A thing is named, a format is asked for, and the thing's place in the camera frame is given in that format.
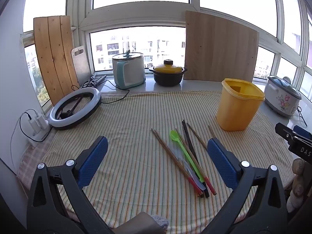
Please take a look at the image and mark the apartment buildings outside window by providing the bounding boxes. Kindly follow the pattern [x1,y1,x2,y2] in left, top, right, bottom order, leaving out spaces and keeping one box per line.
[94,28,187,70]

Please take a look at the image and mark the teal electric cooker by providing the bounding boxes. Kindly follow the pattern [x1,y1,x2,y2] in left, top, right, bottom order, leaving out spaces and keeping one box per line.
[112,49,146,89]

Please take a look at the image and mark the white power strip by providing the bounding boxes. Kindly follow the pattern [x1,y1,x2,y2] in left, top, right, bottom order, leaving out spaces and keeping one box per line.
[26,117,50,137]

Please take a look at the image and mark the ring light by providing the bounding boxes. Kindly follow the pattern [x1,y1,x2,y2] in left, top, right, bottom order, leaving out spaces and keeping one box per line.
[49,87,102,130]

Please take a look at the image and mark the white window frame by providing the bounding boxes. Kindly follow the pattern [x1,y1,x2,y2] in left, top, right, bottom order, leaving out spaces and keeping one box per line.
[22,0,312,108]

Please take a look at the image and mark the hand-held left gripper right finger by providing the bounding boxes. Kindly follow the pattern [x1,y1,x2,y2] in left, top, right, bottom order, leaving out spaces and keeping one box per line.
[202,138,290,234]

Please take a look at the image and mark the black tripod stand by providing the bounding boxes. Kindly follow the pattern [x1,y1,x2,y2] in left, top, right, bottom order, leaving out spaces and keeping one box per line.
[82,75,108,89]

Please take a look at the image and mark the yellow plastic container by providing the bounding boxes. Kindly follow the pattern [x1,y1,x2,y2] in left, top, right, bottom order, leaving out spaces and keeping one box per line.
[216,78,265,131]

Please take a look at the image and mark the black clay pot yellow lid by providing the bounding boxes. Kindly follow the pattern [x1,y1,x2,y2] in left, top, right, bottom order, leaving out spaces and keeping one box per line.
[149,59,188,87]

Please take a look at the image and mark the brown rounded object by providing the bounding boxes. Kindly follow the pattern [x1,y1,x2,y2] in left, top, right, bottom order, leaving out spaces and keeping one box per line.
[113,212,168,234]

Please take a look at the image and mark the white floral rice cooker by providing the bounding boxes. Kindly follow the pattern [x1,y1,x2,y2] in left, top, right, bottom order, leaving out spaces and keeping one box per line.
[264,75,302,119]

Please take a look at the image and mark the striped tablecloth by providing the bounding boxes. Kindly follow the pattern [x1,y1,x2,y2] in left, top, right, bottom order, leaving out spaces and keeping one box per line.
[40,90,296,234]

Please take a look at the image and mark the rice cooker black cable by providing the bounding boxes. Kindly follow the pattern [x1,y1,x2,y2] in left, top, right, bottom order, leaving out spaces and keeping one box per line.
[294,106,308,127]

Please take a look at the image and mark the wooden plank board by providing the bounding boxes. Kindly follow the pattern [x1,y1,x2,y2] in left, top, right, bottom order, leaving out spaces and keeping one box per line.
[33,15,81,106]

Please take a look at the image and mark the green plastic spoon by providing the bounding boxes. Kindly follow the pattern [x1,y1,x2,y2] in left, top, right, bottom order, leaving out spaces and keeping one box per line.
[170,130,206,183]

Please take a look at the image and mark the white charger adapter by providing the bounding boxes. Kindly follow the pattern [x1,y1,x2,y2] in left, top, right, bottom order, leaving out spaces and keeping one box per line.
[30,111,45,127]

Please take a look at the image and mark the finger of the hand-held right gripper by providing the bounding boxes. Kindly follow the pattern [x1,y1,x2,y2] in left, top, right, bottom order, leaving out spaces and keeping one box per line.
[293,125,312,140]
[275,122,312,147]

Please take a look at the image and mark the teal cooker black cable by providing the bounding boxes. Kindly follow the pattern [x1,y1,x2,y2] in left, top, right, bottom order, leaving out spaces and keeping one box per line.
[101,80,131,104]

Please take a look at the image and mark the checked cloth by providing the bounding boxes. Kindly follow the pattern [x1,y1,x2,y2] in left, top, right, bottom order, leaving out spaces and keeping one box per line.
[18,127,59,183]

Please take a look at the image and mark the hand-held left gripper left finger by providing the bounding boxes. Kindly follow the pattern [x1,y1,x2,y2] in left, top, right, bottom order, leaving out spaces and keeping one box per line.
[26,136,115,234]

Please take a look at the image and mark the black charger cable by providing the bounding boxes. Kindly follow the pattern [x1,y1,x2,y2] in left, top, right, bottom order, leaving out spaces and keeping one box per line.
[19,112,50,142]

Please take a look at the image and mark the white cutting board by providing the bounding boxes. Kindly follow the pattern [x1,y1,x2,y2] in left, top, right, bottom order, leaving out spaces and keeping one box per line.
[71,45,92,86]

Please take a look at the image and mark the person's right hand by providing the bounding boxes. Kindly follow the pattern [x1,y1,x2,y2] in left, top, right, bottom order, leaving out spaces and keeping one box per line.
[286,158,306,213]

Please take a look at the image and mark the grey knitted cloth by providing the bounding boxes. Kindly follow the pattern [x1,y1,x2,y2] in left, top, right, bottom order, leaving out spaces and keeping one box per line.
[148,214,169,231]

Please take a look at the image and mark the large light wooden board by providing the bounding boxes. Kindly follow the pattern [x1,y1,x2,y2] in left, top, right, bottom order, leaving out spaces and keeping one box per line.
[183,10,259,83]

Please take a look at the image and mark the clear plastic spoon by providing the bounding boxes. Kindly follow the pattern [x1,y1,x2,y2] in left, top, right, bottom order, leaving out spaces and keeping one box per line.
[174,151,206,191]

